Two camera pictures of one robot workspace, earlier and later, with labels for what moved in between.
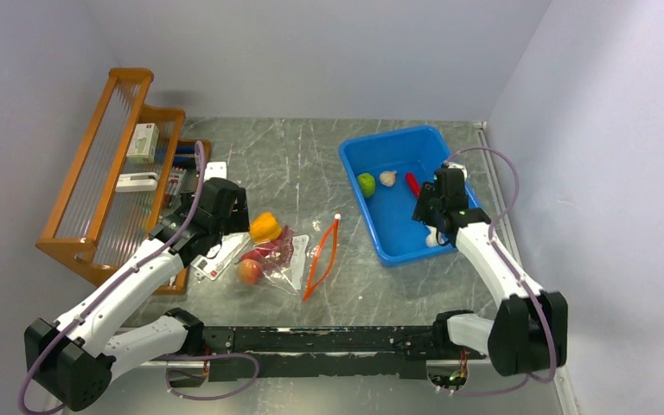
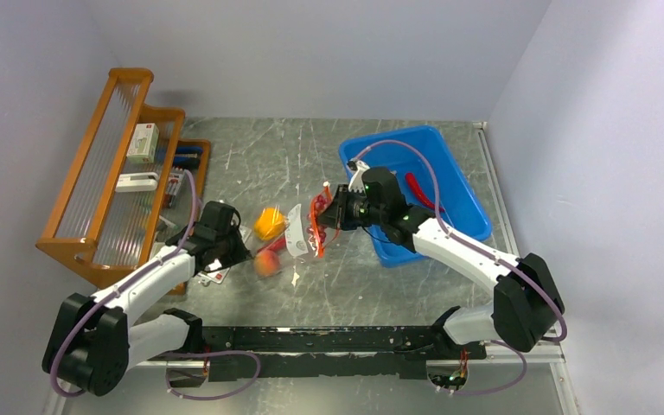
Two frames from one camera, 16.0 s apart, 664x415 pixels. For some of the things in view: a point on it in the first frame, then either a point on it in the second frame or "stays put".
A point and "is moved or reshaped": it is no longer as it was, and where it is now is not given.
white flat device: x=137 y=181 stays put
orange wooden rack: x=130 y=174 stays put
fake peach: x=249 y=271 → x=266 y=263
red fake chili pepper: x=413 y=184 stays put
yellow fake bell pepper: x=264 y=227 is moved or reshaped
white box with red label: x=143 y=143 stays put
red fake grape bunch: x=277 y=251 → x=321 y=204
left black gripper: x=238 y=219 → x=240 y=253
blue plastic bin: x=386 y=173 stays put
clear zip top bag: x=296 y=260 → x=296 y=232
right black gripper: x=421 y=212 → x=337 y=213
